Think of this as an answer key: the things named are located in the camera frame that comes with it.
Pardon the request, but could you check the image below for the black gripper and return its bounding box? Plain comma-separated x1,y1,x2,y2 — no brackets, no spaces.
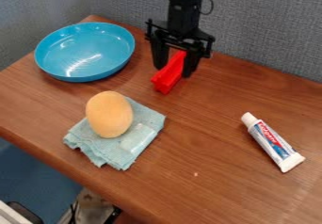
146,5,216,78

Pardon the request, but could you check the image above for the red plastic block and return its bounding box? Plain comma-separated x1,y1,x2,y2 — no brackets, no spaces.
151,51,186,94

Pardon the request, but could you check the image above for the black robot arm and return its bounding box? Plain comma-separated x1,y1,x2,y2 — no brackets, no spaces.
146,0,216,78

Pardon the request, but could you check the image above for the blue plate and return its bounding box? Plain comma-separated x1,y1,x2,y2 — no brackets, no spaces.
34,22,137,83

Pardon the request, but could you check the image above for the grey object under table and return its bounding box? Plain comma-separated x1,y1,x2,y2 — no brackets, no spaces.
58,188,122,224

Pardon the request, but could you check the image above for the orange egg-shaped sponge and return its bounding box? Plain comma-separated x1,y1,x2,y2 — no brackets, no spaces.
86,91,134,138

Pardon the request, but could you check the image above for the clear small plastic piece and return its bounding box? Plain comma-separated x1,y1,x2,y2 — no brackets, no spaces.
119,123,158,154

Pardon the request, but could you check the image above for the light blue folded cloth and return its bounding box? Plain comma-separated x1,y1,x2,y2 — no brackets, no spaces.
63,98,166,170

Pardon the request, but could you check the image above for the white toothpaste tube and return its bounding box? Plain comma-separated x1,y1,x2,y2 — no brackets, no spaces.
241,112,306,173

